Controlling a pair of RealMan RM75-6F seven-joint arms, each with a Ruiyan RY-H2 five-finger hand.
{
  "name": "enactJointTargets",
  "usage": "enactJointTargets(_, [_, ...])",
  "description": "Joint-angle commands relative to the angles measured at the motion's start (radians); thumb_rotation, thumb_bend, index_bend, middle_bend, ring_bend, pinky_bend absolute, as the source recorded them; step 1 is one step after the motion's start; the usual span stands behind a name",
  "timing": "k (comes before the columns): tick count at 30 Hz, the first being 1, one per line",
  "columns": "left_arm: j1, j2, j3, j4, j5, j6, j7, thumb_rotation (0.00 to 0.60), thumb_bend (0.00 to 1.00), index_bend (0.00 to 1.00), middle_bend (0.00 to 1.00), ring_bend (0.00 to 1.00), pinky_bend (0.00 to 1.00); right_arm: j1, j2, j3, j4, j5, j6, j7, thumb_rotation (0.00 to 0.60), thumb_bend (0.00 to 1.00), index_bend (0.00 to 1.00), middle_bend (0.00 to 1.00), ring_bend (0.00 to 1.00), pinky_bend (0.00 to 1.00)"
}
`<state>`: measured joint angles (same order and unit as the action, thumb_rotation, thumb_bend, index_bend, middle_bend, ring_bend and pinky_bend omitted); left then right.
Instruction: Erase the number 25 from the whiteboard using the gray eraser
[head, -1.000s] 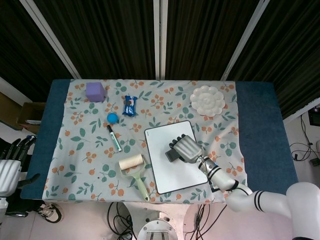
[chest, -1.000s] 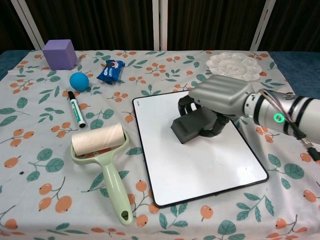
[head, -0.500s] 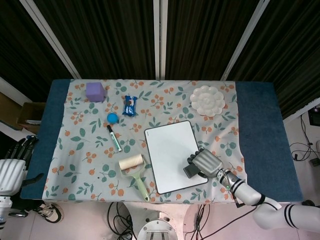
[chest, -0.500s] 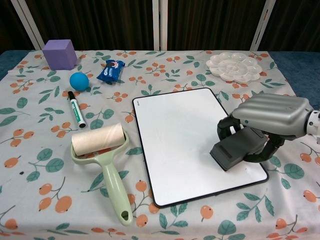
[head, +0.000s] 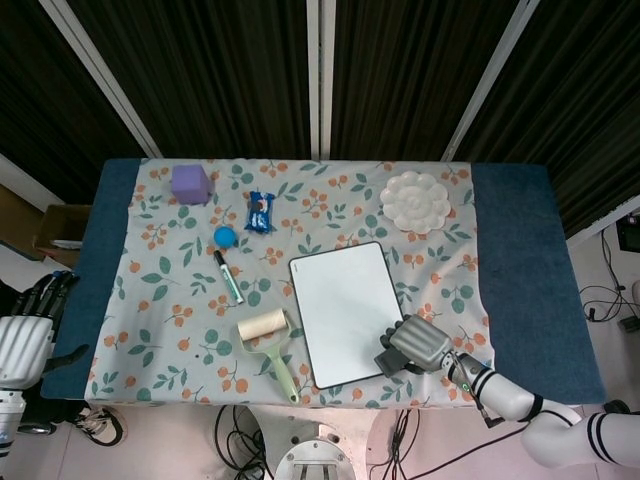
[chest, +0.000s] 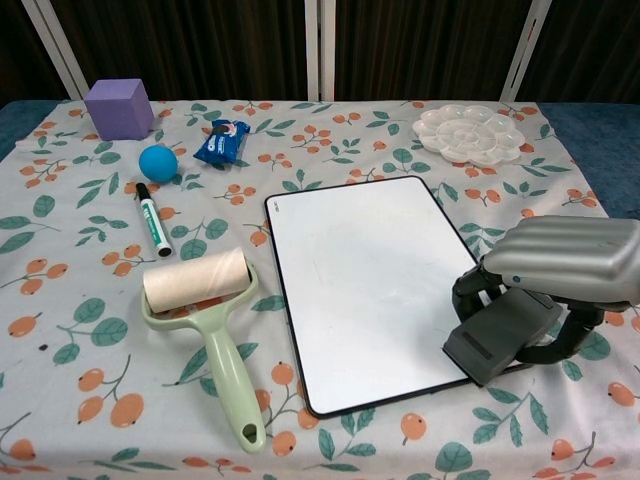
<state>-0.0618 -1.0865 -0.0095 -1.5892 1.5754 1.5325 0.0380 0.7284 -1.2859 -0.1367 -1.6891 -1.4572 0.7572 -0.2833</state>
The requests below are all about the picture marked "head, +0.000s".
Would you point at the floral tablecloth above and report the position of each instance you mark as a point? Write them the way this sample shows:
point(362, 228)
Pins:
point(165, 300)

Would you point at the blue ball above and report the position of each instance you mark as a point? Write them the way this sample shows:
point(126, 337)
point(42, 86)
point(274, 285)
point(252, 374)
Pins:
point(224, 235)

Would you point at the black curtain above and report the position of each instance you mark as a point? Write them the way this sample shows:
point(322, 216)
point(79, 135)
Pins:
point(225, 65)

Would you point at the green capped marker pen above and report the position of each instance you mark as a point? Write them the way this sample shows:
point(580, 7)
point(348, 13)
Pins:
point(228, 277)

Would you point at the cardboard box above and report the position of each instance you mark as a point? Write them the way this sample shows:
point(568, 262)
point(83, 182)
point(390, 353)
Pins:
point(60, 225)

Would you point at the grey whiteboard eraser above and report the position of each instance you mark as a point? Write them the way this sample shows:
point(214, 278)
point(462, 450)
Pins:
point(387, 364)

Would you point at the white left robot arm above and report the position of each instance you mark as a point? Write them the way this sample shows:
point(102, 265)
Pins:
point(7, 420)

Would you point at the blue cookie packet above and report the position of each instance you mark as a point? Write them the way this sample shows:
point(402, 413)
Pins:
point(259, 212)

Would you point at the blue felt table cover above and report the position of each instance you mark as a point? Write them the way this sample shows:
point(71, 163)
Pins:
point(525, 250)

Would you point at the white flower paint palette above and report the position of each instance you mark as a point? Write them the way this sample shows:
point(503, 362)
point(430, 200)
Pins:
point(415, 201)

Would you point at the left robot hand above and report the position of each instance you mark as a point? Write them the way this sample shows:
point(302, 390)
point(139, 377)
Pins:
point(25, 345)

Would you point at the white whiteboard black frame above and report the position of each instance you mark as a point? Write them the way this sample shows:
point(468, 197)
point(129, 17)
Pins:
point(345, 310)

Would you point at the white frame post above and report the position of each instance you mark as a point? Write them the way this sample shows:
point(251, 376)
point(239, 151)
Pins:
point(490, 75)
point(100, 75)
point(321, 75)

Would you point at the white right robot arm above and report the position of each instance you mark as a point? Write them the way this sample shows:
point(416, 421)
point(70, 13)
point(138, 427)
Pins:
point(505, 395)

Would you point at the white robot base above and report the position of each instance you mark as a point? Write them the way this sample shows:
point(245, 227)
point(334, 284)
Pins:
point(315, 452)

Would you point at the purple foam cube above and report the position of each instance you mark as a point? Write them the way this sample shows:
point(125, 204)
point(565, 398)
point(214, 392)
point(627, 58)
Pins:
point(189, 184)

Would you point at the green lint roller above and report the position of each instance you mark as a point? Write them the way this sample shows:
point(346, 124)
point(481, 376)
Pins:
point(275, 362)

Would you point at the white black sneaker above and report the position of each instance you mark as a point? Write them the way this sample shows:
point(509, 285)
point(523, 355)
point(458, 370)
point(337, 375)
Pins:
point(102, 425)

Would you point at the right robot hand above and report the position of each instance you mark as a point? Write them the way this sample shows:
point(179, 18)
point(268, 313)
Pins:
point(422, 342)

